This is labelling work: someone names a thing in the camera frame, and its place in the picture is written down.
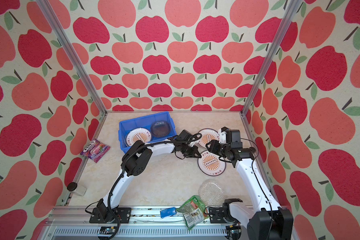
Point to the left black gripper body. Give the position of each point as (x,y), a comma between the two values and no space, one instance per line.
(187,151)

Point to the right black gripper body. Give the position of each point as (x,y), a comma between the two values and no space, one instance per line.
(220,149)

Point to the orange sunburst plate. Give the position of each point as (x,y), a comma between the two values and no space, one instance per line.
(138,134)
(210,164)
(207,136)

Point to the blue plastic bin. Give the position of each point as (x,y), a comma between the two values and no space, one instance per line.
(144,122)

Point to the clear textured glass plate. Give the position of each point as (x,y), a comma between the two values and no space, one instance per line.
(211,193)

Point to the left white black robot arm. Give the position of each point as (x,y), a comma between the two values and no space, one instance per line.
(134,162)

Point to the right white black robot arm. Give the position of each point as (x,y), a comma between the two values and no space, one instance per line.
(267,220)

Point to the green snack packet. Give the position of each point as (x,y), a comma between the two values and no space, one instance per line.
(193,211)

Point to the small blue packet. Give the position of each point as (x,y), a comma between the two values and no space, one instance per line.
(169,212)

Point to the purple cherry snack bag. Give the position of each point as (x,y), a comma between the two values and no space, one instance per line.
(95,150)

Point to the clear bottle black cap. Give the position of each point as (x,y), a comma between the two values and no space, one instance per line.
(76,189)

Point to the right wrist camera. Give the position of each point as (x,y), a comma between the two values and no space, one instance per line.
(230,137)

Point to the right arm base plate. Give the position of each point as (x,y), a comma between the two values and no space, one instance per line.
(220,215)

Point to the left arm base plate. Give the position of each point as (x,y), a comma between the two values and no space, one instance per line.
(120,215)

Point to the aluminium front rail base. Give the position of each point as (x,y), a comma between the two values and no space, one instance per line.
(72,223)

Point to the right aluminium frame post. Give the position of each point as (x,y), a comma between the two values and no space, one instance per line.
(289,15)

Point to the aluminium frame post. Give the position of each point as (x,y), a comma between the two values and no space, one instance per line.
(289,15)
(59,31)

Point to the left aluminium frame post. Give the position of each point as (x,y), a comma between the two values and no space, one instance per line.
(59,31)

